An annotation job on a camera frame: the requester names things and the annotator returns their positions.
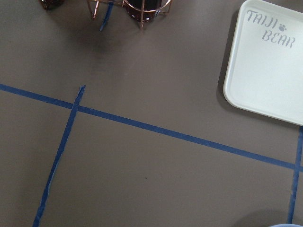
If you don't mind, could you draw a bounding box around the dark sauce bottle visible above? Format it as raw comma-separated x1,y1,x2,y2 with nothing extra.
125,0,162,22
41,0,65,10

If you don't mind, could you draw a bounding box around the white bear tray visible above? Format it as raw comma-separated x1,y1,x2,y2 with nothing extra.
223,0,303,125

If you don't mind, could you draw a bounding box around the copper wire bottle rack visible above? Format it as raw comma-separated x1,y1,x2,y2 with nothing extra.
87,0,173,31

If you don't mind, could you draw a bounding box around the blue plate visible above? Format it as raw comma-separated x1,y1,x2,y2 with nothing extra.
269,223,303,227

